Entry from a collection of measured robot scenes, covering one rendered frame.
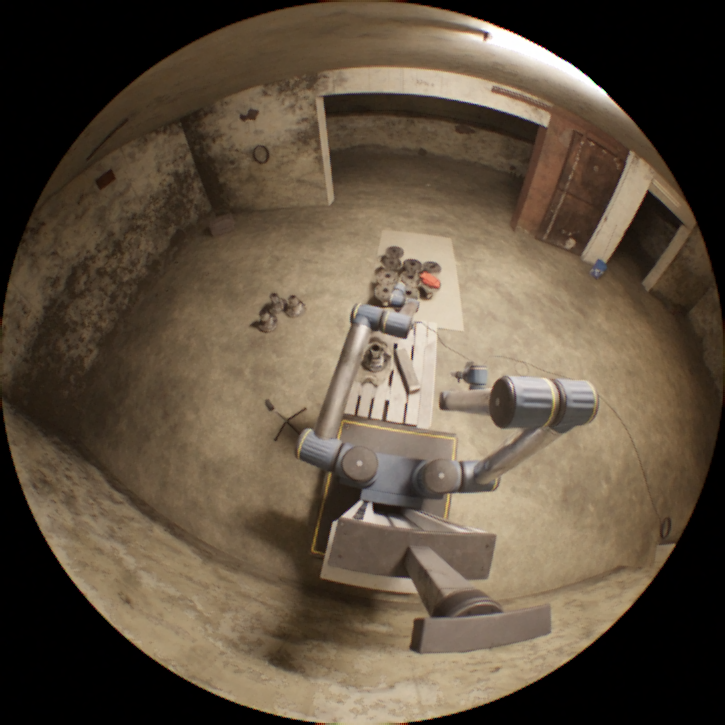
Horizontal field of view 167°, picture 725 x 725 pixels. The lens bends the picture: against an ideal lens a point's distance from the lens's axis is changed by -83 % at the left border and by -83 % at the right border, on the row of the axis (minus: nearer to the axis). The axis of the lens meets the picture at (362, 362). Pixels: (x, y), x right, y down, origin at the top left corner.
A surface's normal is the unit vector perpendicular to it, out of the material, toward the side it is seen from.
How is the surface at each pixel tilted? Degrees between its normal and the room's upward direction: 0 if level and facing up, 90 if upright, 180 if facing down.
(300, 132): 90
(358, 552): 0
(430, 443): 0
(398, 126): 90
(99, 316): 90
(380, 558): 0
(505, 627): 29
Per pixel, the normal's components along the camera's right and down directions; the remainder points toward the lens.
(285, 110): -0.19, 0.86
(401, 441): -0.04, -0.49
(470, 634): 0.07, -0.84
